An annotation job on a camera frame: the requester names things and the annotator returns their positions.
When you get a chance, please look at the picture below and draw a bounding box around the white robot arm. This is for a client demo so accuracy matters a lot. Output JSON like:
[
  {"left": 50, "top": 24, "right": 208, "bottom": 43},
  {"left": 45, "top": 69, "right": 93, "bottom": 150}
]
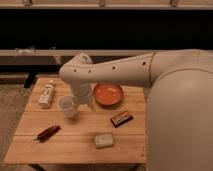
[{"left": 59, "top": 49, "right": 213, "bottom": 171}]

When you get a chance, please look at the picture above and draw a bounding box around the white ceramic cup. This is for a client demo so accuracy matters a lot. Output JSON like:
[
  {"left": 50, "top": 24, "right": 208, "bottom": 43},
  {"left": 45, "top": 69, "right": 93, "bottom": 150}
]
[{"left": 58, "top": 96, "right": 77, "bottom": 118}]

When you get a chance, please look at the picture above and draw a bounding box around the white sponge block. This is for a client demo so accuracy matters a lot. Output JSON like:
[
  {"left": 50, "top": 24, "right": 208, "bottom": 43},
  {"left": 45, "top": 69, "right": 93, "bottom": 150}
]
[{"left": 94, "top": 133, "right": 114, "bottom": 148}]

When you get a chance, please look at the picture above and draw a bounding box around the orange bowl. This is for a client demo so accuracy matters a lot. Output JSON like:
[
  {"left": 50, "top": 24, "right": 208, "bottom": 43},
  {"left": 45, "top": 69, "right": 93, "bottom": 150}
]
[{"left": 93, "top": 84, "right": 123, "bottom": 106}]

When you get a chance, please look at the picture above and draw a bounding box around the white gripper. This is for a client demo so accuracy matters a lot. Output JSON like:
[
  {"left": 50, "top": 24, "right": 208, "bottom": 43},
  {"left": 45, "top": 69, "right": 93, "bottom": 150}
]
[{"left": 71, "top": 83, "right": 95, "bottom": 112}]

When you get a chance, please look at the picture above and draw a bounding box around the brown black eraser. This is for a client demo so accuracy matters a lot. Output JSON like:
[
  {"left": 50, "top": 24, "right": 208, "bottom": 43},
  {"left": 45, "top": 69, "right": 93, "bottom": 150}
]
[{"left": 110, "top": 110, "right": 133, "bottom": 128}]

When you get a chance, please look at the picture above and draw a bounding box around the white plastic bottle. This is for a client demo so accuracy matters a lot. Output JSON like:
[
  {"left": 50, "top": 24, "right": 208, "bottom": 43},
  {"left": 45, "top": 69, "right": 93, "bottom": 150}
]
[{"left": 38, "top": 80, "right": 55, "bottom": 109}]

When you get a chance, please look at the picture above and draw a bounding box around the wooden table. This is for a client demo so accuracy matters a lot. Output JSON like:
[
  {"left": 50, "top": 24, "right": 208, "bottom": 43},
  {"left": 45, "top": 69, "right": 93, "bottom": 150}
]
[{"left": 4, "top": 78, "right": 146, "bottom": 164}]

